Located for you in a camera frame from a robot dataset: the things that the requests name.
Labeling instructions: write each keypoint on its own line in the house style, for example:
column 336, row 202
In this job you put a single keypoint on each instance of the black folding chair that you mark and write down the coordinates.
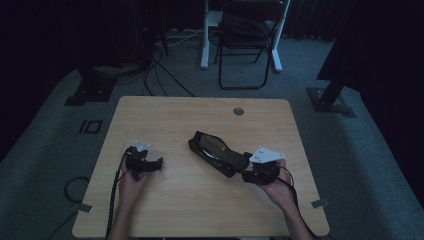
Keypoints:
column 245, row 36

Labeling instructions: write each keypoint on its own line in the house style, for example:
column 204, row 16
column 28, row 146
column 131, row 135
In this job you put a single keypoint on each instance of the grey table grommet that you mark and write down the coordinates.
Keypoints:
column 238, row 111

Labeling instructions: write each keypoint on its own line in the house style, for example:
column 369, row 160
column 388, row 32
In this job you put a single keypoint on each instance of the white desk leg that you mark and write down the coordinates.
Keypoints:
column 277, row 50
column 205, row 50

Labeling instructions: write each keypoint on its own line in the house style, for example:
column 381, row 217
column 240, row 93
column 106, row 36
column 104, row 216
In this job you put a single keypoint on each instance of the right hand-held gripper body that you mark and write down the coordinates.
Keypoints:
column 266, row 173

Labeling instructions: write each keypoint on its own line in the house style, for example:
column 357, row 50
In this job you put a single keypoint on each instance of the black pencil case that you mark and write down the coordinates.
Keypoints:
column 216, row 153

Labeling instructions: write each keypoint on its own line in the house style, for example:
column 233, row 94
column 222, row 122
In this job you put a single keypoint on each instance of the person's left hand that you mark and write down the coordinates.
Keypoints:
column 131, row 190

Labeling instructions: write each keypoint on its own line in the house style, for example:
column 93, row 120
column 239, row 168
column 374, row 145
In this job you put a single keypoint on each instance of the person's right hand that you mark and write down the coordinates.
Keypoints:
column 281, row 193

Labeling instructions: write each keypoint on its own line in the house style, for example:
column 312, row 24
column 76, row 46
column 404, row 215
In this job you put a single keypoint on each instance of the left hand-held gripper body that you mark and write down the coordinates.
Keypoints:
column 136, row 163

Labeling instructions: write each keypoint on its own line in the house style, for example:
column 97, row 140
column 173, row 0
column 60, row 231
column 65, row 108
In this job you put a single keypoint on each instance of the black stand base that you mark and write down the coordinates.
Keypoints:
column 328, row 101
column 95, row 90

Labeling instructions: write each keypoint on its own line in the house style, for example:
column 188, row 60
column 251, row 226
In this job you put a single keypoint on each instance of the grey tape piece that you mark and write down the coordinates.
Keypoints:
column 320, row 203
column 82, row 207

